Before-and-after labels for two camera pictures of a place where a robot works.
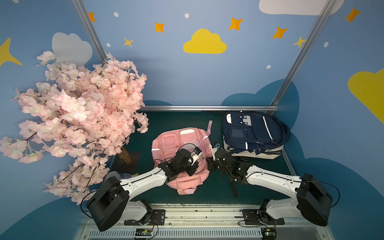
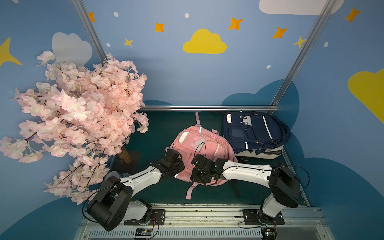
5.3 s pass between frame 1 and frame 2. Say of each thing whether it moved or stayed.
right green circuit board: stayed
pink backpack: moved
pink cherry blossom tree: stayed
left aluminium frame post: stayed
